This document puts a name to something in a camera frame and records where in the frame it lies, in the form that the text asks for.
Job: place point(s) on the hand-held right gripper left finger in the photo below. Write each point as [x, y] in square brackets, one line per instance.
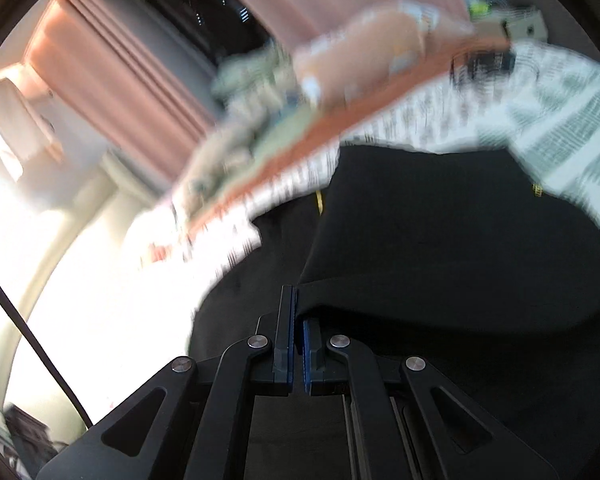
[292, 330]

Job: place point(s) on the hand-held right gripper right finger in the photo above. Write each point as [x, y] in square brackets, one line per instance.
[308, 355]

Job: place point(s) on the black garment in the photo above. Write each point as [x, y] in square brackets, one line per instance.
[430, 235]

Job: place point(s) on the cream padded headboard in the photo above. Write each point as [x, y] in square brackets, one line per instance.
[80, 240]

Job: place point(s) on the grey-beige plush dog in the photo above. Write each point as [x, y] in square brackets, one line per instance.
[250, 90]

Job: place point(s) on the pink plush pillow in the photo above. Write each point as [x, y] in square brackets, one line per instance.
[370, 50]

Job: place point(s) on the small black item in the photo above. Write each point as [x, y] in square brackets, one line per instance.
[485, 65]

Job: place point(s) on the dark window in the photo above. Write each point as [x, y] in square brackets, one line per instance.
[205, 5]

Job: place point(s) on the white patterned blanket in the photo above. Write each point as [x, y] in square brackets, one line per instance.
[555, 110]

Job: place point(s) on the yellow-green object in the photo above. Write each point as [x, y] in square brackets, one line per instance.
[478, 8]

